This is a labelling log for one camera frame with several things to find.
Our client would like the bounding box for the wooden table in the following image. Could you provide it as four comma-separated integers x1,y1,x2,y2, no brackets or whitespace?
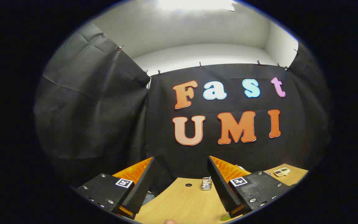
135,163,309,224

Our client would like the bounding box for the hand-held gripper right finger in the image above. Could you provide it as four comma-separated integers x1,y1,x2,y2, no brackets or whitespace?
207,155,292,219

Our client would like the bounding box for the metal wire utensil holder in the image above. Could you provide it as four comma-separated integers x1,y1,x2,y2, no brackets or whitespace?
201,177,213,191

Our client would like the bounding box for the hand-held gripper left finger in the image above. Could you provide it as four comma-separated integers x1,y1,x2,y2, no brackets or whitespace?
73,156,155,220

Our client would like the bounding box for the black backdrop cloth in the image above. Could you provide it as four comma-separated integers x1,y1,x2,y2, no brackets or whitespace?
34,22,332,199

